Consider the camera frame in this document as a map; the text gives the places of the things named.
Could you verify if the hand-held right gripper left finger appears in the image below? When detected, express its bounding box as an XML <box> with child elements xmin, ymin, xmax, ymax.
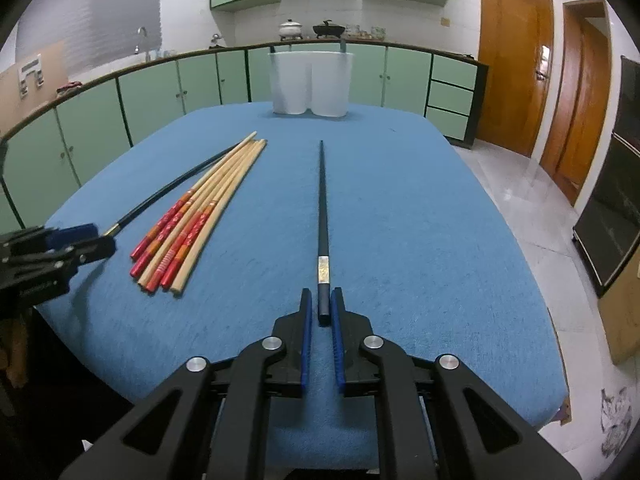
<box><xmin>59</xmin><ymin>287</ymin><xmax>315</xmax><ymax>480</ymax></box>

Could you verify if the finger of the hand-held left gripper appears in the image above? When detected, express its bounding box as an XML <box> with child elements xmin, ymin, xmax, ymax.
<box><xmin>30</xmin><ymin>235</ymin><xmax>117</xmax><ymax>277</ymax></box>
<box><xmin>0</xmin><ymin>223</ymin><xmax>101</xmax><ymax>256</ymax></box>

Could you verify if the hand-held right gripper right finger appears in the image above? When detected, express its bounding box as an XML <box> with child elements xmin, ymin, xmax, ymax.
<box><xmin>330</xmin><ymin>287</ymin><xmax>584</xmax><ymax>480</ymax></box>

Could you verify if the black chopstick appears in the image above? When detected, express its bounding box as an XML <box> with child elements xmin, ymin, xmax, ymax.
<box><xmin>316</xmin><ymin>140</ymin><xmax>333</xmax><ymax>327</ymax></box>
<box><xmin>102</xmin><ymin>142</ymin><xmax>242</xmax><ymax>237</ymax></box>

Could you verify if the bundle of wooden chopsticks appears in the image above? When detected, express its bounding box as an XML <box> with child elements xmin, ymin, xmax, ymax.
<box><xmin>129</xmin><ymin>131</ymin><xmax>268</xmax><ymax>296</ymax></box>

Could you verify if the white utensil holder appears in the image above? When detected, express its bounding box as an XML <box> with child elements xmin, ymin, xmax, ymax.
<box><xmin>268</xmin><ymin>51</ymin><xmax>355</xmax><ymax>120</ymax></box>

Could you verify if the person's left hand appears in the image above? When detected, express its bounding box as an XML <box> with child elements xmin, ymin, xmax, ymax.
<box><xmin>4</xmin><ymin>316</ymin><xmax>30</xmax><ymax>390</ymax></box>

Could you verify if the blue tablecloth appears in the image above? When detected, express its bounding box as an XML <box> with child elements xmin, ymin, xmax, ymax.
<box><xmin>32</xmin><ymin>101</ymin><xmax>568</xmax><ymax>471</ymax></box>

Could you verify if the green base cabinet row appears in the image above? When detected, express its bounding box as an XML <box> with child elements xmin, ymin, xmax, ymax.
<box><xmin>0</xmin><ymin>42</ymin><xmax>488</xmax><ymax>241</ymax></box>

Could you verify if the window blind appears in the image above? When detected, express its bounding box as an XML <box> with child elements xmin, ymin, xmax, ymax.
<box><xmin>15</xmin><ymin>0</ymin><xmax>163</xmax><ymax>76</ymax></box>

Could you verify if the cardboard box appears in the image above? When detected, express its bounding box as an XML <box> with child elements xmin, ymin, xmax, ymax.
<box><xmin>597</xmin><ymin>260</ymin><xmax>640</xmax><ymax>366</ymax></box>

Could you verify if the patterned floor rag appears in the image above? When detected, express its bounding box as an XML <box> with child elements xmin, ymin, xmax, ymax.
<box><xmin>600</xmin><ymin>387</ymin><xmax>633</xmax><ymax>458</ymax></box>

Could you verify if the black display cabinet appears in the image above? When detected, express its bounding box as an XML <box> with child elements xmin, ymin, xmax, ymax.
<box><xmin>572</xmin><ymin>55</ymin><xmax>640</xmax><ymax>298</ymax></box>

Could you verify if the row of glass jars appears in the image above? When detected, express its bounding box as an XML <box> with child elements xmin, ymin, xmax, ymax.
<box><xmin>346</xmin><ymin>24</ymin><xmax>387</xmax><ymax>41</ymax></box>

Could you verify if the black wok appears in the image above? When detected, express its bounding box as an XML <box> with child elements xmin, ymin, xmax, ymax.
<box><xmin>312</xmin><ymin>20</ymin><xmax>347</xmax><ymax>39</ymax></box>

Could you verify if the closed wooden door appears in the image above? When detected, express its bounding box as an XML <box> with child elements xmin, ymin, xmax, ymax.
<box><xmin>477</xmin><ymin>0</ymin><xmax>555</xmax><ymax>158</ymax></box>

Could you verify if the open wooden door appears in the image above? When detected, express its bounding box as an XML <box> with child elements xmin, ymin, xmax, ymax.
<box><xmin>540</xmin><ymin>0</ymin><xmax>613</xmax><ymax>206</ymax></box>

